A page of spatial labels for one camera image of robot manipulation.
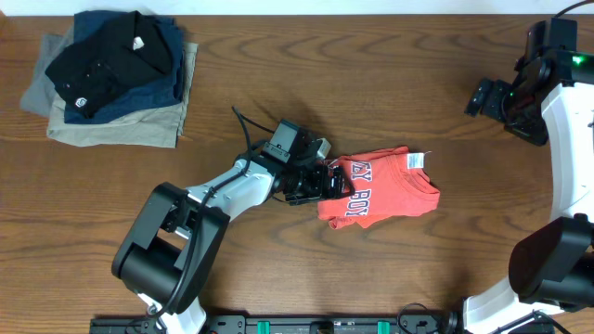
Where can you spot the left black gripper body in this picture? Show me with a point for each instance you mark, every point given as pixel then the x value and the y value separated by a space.
pixel 305 186

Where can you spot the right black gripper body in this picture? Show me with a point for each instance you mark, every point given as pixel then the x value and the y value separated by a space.
pixel 522 120

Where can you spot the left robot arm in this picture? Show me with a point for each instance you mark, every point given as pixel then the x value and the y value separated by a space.
pixel 170 248

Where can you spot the red soccer t-shirt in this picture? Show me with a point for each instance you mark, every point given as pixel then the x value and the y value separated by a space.
pixel 388 182

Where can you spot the grey folded garment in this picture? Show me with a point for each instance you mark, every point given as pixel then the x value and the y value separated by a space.
pixel 39 96

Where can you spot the black folded polo shirt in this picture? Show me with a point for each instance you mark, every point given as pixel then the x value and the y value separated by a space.
pixel 124 53

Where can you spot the khaki folded garment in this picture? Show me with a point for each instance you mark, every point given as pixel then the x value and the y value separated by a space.
pixel 158 127

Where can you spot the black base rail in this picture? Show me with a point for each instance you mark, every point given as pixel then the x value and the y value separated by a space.
pixel 238 324

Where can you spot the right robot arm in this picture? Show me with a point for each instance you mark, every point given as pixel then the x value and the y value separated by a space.
pixel 550 272

